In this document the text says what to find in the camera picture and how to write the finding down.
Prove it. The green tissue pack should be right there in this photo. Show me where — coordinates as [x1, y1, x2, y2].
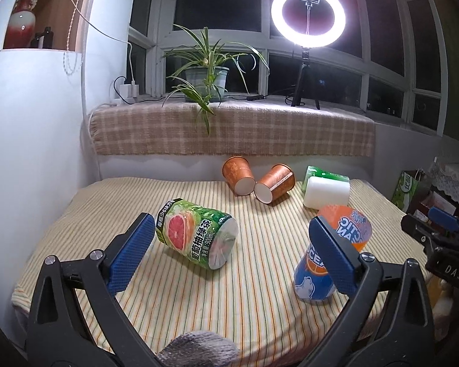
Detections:
[303, 165, 350, 192]

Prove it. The plaid blanket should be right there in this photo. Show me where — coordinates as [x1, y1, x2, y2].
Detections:
[89, 99, 376, 157]

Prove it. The copper paper cup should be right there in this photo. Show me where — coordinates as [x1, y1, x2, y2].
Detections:
[222, 156, 257, 195]
[253, 164, 294, 204]

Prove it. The striped bed cloth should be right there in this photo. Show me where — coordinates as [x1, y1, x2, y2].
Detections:
[11, 176, 433, 356]

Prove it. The white charging cable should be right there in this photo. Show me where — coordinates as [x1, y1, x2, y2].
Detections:
[59, 0, 135, 85]

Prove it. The ring light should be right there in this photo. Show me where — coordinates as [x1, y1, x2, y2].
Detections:
[271, 0, 347, 48]

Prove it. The grey knitted cloth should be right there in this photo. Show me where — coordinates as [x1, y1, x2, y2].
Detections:
[155, 331, 240, 367]

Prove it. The green paper bag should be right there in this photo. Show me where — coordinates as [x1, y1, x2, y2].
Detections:
[391, 170, 426, 213]

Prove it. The blue and orange cup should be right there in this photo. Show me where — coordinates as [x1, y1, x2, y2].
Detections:
[294, 204, 373, 304]

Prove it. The white cup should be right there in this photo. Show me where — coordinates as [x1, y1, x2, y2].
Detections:
[303, 177, 351, 210]

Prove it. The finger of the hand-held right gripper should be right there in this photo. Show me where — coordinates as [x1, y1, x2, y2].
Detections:
[401, 214, 444, 254]
[427, 206, 459, 239]

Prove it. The white window frame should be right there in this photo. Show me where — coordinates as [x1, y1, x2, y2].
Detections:
[129, 0, 444, 138]

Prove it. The grey plant pot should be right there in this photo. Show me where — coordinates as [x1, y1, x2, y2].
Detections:
[184, 66, 229, 102]

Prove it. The green grapefruit print cup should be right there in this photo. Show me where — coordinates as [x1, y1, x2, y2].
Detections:
[155, 198, 240, 271]

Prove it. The dark bottle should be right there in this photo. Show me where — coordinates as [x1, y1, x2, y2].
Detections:
[31, 27, 54, 49]

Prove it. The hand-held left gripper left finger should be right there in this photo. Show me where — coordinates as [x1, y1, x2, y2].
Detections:
[26, 212, 157, 367]

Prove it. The black tripod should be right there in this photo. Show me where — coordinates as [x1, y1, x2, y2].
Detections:
[291, 46, 321, 111]

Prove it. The white lace cloth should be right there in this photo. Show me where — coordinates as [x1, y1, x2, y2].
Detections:
[428, 157, 459, 215]

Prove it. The red and white vase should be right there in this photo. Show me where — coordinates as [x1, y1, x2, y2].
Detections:
[4, 0, 47, 50]

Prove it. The spider plant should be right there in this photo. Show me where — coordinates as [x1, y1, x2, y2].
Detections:
[161, 24, 270, 136]

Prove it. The white power strip with plugs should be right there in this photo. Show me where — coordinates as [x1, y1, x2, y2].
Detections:
[111, 80, 139, 106]

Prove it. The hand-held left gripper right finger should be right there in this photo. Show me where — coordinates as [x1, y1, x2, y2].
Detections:
[308, 215, 437, 367]

